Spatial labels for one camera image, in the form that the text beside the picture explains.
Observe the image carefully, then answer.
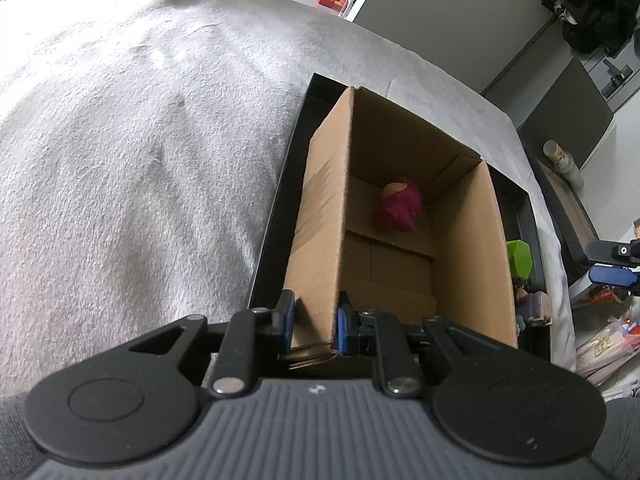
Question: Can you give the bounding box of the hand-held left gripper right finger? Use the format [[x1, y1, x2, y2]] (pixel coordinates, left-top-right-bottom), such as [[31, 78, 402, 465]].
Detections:
[[337, 304, 547, 399]]

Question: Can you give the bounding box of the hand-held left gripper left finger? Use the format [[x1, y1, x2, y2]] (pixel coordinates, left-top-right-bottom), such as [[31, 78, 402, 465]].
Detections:
[[127, 290, 297, 398]]

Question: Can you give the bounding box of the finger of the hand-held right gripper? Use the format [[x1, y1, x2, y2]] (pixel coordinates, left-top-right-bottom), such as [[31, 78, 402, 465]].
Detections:
[[585, 239, 640, 288]]

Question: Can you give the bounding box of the brown-haired toy figurine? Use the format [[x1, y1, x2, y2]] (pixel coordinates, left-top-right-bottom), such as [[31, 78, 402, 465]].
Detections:
[[512, 280, 551, 333]]

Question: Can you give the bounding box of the brown cardboard box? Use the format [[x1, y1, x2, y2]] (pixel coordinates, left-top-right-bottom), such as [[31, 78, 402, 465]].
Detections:
[[282, 86, 519, 367]]

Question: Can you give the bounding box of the black rectangular tray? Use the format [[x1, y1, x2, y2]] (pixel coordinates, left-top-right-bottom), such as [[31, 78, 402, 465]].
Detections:
[[247, 73, 553, 363]]

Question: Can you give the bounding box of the dark side table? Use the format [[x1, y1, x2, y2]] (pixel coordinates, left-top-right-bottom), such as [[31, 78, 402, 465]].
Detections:
[[535, 157, 601, 278]]

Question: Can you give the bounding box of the pile of printed packets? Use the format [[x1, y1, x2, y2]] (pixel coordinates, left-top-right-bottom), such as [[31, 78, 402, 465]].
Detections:
[[575, 305, 640, 386]]

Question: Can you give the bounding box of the green toy block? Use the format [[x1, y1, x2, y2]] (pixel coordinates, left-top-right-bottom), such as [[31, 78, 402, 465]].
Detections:
[[506, 240, 535, 281]]

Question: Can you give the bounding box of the white bottle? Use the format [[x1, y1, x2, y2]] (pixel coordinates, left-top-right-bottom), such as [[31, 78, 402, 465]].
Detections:
[[543, 140, 586, 188]]

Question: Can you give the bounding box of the black door lock handle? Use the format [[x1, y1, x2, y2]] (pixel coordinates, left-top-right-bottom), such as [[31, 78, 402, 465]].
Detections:
[[600, 57, 633, 98]]

